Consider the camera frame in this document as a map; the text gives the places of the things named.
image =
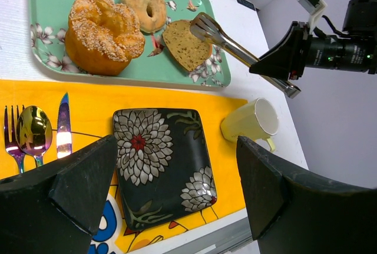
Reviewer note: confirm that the green floral tray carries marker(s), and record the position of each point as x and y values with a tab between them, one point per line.
49	22

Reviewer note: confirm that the iridescent knife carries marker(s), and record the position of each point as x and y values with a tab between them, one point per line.
64	135

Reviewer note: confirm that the metal serving tongs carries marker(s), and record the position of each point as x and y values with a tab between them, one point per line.
205	28

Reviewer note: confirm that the right corner label sticker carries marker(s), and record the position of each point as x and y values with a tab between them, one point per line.
247	4

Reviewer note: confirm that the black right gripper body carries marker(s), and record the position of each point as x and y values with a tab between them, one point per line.
354	51

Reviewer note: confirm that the iridescent spoon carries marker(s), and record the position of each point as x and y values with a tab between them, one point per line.
34	133

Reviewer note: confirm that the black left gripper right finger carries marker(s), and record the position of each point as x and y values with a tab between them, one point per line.
293	210

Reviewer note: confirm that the sugar-crusted round bun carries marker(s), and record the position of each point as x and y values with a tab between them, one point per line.
103	37

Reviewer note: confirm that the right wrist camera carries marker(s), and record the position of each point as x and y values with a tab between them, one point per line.
315	9

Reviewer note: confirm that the yellow placemat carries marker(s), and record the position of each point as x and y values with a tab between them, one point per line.
92	107

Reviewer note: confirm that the iridescent fork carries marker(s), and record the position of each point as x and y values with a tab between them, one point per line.
11	145

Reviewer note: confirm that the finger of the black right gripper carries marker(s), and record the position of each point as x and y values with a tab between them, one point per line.
284	63
290	45

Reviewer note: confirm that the pale green mug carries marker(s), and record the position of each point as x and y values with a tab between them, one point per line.
256	120

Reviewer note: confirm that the black floral square plate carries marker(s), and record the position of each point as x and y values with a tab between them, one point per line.
163	165

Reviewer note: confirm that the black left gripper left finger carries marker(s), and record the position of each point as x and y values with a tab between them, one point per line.
57	208

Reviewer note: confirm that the aluminium table frame rail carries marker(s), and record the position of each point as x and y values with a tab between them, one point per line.
226	235

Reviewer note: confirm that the brown bread slice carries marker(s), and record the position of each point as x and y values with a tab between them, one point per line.
188	50

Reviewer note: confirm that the pale speckled bagel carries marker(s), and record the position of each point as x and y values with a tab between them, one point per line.
152	14

